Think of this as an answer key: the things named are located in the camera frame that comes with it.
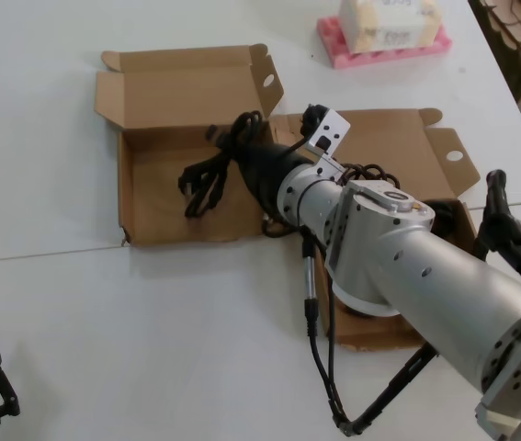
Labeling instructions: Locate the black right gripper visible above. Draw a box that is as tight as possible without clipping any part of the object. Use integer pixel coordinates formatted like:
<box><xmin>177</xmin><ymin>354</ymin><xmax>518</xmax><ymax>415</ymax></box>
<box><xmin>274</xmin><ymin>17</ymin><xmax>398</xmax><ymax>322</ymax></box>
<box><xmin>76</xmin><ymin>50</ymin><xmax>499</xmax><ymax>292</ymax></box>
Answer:
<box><xmin>205</xmin><ymin>124</ymin><xmax>312</xmax><ymax>216</ymax></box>

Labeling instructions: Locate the black power cord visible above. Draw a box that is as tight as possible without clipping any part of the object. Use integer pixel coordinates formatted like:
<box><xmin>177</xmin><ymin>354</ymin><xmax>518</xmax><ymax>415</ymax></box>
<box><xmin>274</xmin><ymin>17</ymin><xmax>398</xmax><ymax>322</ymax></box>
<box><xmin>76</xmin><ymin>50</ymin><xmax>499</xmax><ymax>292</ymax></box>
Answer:
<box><xmin>176</xmin><ymin>109</ymin><xmax>266</xmax><ymax>220</ymax></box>
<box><xmin>342</xmin><ymin>163</ymin><xmax>461</xmax><ymax>238</ymax></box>

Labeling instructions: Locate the empty open cardboard box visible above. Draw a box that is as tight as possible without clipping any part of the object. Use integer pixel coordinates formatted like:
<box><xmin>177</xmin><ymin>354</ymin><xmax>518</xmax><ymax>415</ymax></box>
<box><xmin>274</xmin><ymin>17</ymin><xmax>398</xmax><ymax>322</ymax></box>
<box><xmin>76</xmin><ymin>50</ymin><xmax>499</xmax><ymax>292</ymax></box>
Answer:
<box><xmin>94</xmin><ymin>43</ymin><xmax>291</xmax><ymax>252</ymax></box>

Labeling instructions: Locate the pink foam tray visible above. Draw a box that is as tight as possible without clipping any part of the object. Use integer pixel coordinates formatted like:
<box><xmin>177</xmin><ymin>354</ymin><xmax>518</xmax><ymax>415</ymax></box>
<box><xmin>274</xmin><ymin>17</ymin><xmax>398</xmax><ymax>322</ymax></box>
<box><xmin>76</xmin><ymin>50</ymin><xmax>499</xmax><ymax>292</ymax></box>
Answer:
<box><xmin>317</xmin><ymin>16</ymin><xmax>453</xmax><ymax>70</ymax></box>

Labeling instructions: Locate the white beige tissue pack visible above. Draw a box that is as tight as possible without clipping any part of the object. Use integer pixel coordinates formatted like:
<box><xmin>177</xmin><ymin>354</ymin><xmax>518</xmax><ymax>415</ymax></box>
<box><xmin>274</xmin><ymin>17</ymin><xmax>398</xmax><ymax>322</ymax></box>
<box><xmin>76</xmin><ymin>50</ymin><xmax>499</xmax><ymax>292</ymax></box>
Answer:
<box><xmin>336</xmin><ymin>0</ymin><xmax>440</xmax><ymax>54</ymax></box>

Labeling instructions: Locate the stack of flat cardboard sheets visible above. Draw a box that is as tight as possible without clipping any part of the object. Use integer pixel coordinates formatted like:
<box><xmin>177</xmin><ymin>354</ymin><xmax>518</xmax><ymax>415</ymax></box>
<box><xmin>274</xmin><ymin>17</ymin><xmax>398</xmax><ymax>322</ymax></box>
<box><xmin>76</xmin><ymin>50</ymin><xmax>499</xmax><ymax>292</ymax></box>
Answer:
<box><xmin>469</xmin><ymin>0</ymin><xmax>521</xmax><ymax>54</ymax></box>

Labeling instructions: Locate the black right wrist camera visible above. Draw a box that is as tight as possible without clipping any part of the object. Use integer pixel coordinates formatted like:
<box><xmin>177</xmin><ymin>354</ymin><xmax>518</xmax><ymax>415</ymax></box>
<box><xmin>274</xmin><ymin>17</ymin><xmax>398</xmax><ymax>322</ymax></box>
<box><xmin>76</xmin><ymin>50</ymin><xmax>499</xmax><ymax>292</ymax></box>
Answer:
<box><xmin>300</xmin><ymin>104</ymin><xmax>331</xmax><ymax>139</ymax></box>

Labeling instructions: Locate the silver camera mount bracket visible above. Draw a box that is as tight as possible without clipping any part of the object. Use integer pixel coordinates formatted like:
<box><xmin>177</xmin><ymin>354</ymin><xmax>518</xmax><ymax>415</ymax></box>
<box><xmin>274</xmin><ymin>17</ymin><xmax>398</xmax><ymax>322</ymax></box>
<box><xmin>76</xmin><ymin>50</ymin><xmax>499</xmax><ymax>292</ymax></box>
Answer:
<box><xmin>305</xmin><ymin>109</ymin><xmax>353</xmax><ymax>183</ymax></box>

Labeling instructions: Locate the open cardboard box with cords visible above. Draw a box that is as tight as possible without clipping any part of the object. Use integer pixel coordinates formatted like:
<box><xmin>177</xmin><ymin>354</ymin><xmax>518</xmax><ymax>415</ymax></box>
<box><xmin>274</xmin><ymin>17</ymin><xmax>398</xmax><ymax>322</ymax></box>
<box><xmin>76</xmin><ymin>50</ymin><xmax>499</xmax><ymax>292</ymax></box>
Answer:
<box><xmin>271</xmin><ymin>107</ymin><xmax>503</xmax><ymax>353</ymax></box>

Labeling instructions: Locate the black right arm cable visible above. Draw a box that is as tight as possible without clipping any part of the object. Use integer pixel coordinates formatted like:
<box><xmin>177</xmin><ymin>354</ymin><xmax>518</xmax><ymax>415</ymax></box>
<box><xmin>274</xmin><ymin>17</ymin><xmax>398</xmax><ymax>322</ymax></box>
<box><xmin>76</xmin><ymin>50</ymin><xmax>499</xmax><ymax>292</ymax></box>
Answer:
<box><xmin>262</xmin><ymin>213</ymin><xmax>440</xmax><ymax>437</ymax></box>

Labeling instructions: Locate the black braided cable sleeve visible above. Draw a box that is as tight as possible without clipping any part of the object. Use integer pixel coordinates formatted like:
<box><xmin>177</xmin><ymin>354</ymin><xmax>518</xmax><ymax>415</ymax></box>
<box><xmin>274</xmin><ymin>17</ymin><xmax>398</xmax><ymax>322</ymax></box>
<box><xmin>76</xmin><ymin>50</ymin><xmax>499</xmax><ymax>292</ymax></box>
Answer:
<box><xmin>472</xmin><ymin>168</ymin><xmax>521</xmax><ymax>298</ymax></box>

